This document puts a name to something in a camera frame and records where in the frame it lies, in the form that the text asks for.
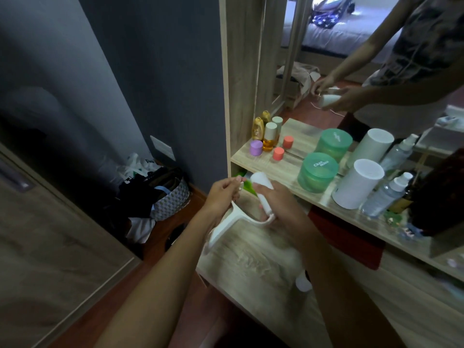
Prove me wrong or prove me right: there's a person's left hand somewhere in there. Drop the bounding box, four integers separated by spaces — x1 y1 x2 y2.
200 176 244 224

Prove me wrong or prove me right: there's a person's right hand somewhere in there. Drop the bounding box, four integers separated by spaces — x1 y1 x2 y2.
251 179 320 245

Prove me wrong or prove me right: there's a white handheld device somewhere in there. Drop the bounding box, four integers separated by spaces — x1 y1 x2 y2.
206 172 277 251

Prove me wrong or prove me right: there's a person's right forearm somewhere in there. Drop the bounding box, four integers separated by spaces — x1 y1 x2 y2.
294 233 407 348

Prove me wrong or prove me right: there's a person's left forearm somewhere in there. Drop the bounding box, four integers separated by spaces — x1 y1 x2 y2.
94 214 222 348

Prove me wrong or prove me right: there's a green packet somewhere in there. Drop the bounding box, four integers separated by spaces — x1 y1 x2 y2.
232 172 260 195

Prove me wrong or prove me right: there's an amber bottle with white cap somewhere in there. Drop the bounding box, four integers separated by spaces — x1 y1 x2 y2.
263 122 278 152

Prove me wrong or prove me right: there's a green round jar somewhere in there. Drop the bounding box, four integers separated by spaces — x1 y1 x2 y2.
297 152 339 194

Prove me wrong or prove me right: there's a small yellow bottle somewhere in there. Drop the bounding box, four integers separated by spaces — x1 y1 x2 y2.
252 117 265 142

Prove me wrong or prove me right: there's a patterned grey basket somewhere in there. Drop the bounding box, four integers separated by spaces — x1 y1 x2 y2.
150 177 191 222

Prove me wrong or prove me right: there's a wooden vanity cabinet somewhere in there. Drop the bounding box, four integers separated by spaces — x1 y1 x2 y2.
196 0 464 348

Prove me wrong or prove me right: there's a red box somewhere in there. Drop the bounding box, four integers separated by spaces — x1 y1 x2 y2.
308 206 387 271

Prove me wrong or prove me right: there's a black bag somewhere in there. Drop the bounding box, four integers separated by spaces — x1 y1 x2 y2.
104 166 184 230

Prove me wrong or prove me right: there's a white cylinder container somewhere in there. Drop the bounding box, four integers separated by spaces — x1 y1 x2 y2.
332 159 385 210

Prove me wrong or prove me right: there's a white plastic bag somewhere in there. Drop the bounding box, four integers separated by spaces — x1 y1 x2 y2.
121 152 162 180

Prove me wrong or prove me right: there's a white cloth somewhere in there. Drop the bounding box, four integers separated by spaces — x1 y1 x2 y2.
125 217 157 245

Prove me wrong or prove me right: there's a clear spray bottle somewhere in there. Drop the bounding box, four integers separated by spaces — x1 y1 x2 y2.
361 172 414 219

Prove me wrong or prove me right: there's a small amber glass bottle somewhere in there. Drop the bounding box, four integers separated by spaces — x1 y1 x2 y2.
390 185 417 215

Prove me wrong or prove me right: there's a large dark brown bottle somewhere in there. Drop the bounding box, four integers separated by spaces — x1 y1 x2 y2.
409 148 464 238

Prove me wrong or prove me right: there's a wooden wardrobe door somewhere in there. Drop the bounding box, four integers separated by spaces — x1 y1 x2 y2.
0 143 143 348

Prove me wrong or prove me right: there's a white wall outlet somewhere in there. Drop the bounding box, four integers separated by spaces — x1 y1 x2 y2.
150 135 177 162

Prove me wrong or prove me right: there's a wall mirror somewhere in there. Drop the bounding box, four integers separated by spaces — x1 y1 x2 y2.
254 0 464 178

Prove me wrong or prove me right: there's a grey door handle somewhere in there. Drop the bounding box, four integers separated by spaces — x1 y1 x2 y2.
0 166 34 193

